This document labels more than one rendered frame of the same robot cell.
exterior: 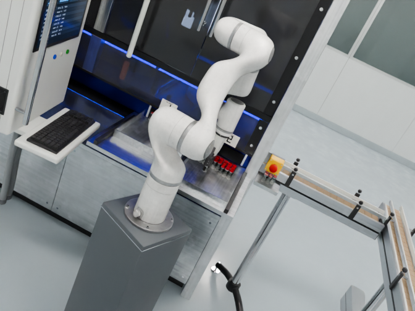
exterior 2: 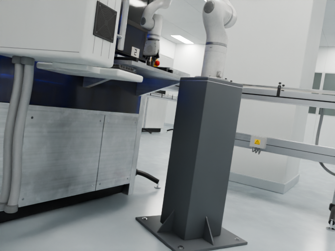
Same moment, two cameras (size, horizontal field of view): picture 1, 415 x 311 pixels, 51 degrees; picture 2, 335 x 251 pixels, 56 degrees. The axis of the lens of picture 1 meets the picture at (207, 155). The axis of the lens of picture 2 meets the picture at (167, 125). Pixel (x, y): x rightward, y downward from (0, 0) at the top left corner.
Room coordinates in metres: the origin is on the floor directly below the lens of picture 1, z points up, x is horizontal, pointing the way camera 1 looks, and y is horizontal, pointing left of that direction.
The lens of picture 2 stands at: (0.77, 1.78, 0.68)
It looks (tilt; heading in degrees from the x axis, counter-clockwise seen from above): 3 degrees down; 295
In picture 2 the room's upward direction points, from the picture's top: 8 degrees clockwise
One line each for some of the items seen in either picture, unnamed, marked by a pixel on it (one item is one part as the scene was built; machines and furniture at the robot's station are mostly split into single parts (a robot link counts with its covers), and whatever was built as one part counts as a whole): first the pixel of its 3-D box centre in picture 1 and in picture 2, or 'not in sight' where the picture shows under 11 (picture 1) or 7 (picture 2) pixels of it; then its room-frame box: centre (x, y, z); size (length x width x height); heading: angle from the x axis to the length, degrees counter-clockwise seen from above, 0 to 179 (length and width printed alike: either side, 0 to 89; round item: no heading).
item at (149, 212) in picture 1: (156, 196); (213, 63); (1.34, 0.10, 0.95); 0.19 x 0.19 x 0.18
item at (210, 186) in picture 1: (209, 175); (157, 72); (1.76, -0.05, 0.90); 0.34 x 0.26 x 0.04; 174
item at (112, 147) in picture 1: (176, 160); (136, 71); (1.82, 0.12, 0.87); 0.70 x 0.48 x 0.02; 84
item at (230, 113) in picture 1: (230, 113); (154, 25); (1.81, -0.01, 1.19); 0.09 x 0.08 x 0.13; 75
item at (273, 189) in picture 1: (267, 182); not in sight; (2.01, -0.33, 0.87); 0.14 x 0.13 x 0.02; 174
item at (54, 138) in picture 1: (64, 128); (91, 66); (1.73, 0.64, 0.82); 0.40 x 0.14 x 0.02; 1
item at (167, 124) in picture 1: (169, 143); (216, 23); (1.35, 0.14, 1.16); 0.19 x 0.12 x 0.24; 75
